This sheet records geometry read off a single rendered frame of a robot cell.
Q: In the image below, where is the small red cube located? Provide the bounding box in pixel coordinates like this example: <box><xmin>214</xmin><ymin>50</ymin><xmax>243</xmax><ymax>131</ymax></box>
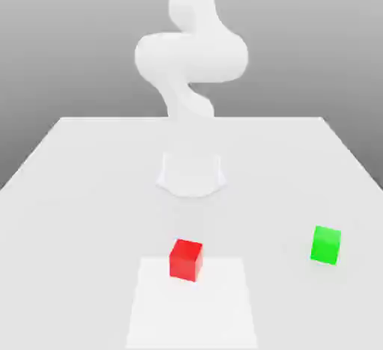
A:
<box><xmin>168</xmin><ymin>238</ymin><xmax>204</xmax><ymax>283</ymax></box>

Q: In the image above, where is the small green cube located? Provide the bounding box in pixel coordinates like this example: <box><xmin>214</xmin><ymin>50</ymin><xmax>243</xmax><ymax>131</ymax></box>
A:
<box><xmin>310</xmin><ymin>225</ymin><xmax>343</xmax><ymax>266</ymax></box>

